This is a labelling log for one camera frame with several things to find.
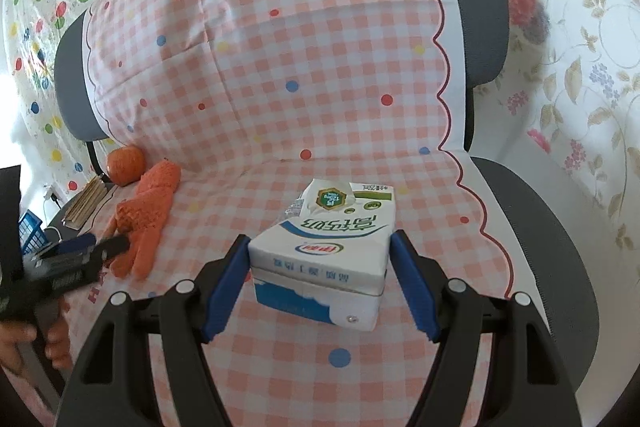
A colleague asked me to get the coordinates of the person's left hand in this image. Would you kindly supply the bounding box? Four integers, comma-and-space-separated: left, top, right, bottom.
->
0, 299, 74, 375

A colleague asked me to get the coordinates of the white and blue milk carton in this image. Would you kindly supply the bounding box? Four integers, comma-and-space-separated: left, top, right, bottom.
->
248, 178, 396, 332

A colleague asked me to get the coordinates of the orange knitted toy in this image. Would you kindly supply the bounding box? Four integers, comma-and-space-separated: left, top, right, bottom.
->
109, 161, 181, 280

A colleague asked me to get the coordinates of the white cable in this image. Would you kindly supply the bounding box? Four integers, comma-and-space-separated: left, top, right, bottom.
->
42, 184, 66, 242

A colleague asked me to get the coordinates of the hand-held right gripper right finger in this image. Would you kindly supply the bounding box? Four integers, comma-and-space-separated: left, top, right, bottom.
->
390, 229, 583, 427

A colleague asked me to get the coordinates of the blue plastic basket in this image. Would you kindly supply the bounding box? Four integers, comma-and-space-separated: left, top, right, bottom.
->
19, 212, 49, 254

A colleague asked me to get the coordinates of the stack of brown books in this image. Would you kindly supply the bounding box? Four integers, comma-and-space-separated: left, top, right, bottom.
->
65, 177, 109, 231

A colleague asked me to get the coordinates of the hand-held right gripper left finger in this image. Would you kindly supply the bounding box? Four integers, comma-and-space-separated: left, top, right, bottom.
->
60, 234, 251, 427

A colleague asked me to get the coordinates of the floral wall cloth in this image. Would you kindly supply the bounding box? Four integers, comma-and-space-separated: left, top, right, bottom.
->
440, 0, 640, 258

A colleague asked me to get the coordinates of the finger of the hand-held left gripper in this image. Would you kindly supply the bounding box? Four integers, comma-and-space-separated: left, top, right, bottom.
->
37, 234, 97, 261
92, 234, 132, 264

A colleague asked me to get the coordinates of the grey office chair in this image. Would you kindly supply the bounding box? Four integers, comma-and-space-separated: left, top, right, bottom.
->
54, 0, 601, 427

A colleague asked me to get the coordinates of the orange fruit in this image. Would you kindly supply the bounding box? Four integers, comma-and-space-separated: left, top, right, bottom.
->
106, 146, 147, 186

